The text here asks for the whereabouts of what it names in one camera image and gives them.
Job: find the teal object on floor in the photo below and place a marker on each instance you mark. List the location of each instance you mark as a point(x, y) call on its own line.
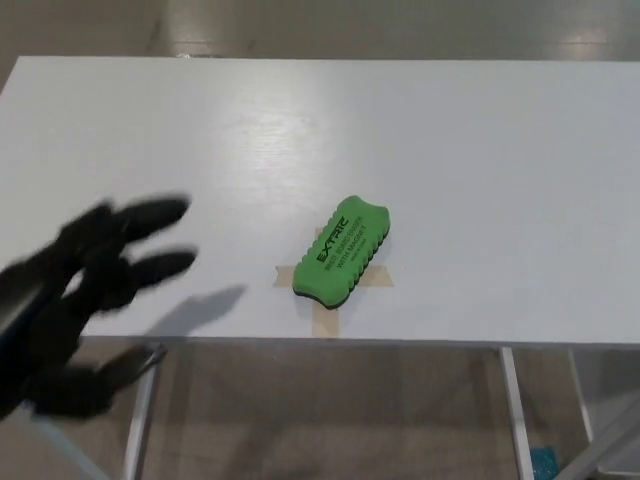
point(543, 462)

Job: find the grey metal frame bar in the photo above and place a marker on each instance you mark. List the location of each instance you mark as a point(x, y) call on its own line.
point(60, 445)
point(612, 445)

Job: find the long beige masking tape strip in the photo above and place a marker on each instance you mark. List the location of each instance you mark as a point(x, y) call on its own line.
point(325, 322)

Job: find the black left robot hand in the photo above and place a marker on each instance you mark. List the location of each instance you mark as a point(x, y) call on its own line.
point(55, 280)

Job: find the white metal table leg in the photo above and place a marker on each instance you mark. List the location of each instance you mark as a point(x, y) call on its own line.
point(516, 415)
point(582, 400)
point(142, 425)

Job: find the green whiteboard eraser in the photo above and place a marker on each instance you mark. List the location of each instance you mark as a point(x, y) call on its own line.
point(345, 255)

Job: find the short beige masking tape strip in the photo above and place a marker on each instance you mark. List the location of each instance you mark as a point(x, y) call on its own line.
point(380, 277)

